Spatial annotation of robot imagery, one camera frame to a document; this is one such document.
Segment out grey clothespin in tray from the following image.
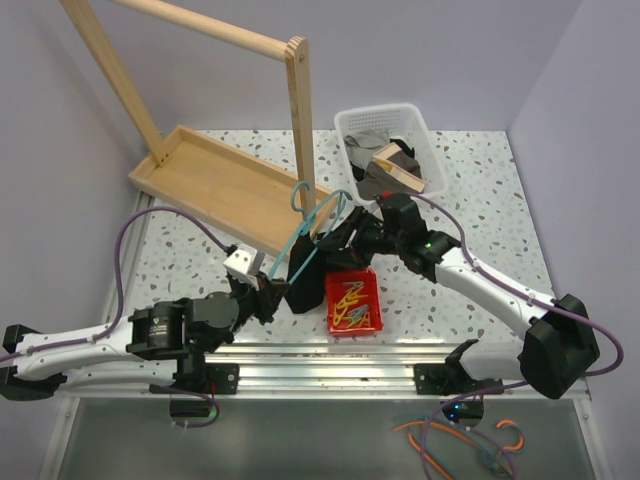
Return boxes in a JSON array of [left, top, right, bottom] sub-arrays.
[[344, 305, 369, 322]]

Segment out black underwear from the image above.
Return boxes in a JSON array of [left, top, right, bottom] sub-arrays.
[[285, 234, 327, 314]]

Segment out beige clothespin in tray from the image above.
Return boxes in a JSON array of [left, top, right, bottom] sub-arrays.
[[343, 281, 364, 292]]

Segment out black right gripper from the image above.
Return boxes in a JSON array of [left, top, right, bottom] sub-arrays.
[[317, 206, 405, 271]]

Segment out aluminium mounting rail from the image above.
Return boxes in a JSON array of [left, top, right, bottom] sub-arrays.
[[49, 341, 591, 401]]

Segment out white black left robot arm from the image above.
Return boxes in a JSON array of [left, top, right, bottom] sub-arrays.
[[1, 275, 290, 401]]

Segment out teal hanger on floor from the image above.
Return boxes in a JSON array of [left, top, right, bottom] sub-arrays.
[[391, 415, 527, 479]]

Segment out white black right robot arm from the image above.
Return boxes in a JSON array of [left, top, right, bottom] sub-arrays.
[[319, 193, 600, 399]]

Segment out orange hanger on floor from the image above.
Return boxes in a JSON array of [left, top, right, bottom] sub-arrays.
[[393, 426, 520, 479]]

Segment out yellow clothespin in tray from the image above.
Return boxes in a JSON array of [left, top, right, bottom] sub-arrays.
[[332, 291, 366, 327]]

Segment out wooden block in basket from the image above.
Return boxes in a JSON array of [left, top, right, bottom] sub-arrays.
[[373, 143, 426, 193]]

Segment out wooden clothes rack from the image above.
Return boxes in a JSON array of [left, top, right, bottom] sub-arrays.
[[62, 1, 330, 255]]

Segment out teal plastic clothes hanger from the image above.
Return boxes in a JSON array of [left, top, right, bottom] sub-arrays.
[[267, 181, 353, 284]]

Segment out grey clothes in basket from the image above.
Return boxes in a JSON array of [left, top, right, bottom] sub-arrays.
[[344, 130, 418, 200]]

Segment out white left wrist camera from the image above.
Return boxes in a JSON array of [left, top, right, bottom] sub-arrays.
[[223, 244, 265, 289]]

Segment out red plastic tray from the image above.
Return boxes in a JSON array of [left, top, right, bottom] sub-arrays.
[[325, 268, 383, 336]]

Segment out orange clothespin in tray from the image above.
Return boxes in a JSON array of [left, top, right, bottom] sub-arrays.
[[357, 312, 373, 328]]

